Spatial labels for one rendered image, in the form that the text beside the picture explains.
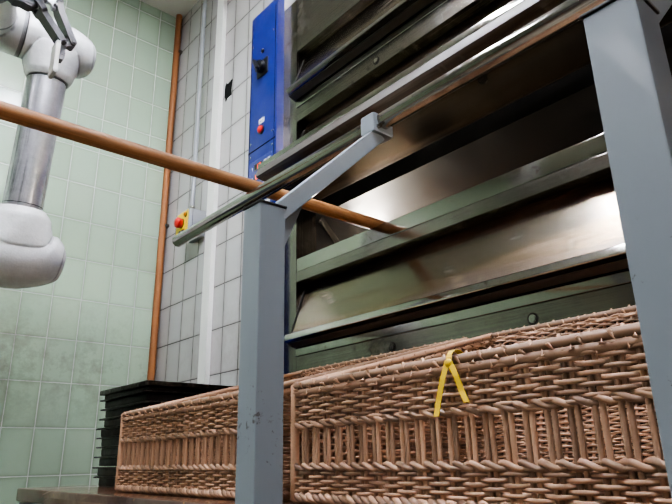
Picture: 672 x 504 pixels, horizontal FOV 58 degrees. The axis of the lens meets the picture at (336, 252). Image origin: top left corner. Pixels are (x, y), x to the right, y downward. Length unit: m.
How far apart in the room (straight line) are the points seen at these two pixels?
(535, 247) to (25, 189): 1.29
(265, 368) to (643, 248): 0.45
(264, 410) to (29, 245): 1.13
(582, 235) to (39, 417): 1.80
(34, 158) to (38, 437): 0.96
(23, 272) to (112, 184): 0.91
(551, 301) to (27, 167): 1.35
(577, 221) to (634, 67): 0.72
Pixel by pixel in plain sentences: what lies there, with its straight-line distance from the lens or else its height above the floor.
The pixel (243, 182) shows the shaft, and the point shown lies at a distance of 1.30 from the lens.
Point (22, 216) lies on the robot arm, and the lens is 1.76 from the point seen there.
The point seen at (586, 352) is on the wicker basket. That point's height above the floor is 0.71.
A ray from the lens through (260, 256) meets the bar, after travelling 0.76.
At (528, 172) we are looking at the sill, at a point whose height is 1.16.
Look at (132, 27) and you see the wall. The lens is 2.97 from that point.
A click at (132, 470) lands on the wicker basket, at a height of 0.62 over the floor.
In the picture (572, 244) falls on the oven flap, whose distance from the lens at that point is 1.16.
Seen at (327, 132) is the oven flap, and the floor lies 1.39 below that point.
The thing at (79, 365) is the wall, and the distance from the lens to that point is 2.36.
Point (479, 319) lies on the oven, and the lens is 1.25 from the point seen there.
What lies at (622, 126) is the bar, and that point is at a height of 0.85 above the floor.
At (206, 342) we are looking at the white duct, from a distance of 2.08.
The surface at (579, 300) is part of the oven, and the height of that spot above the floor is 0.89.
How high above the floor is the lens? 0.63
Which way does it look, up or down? 19 degrees up
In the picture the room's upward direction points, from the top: 1 degrees counter-clockwise
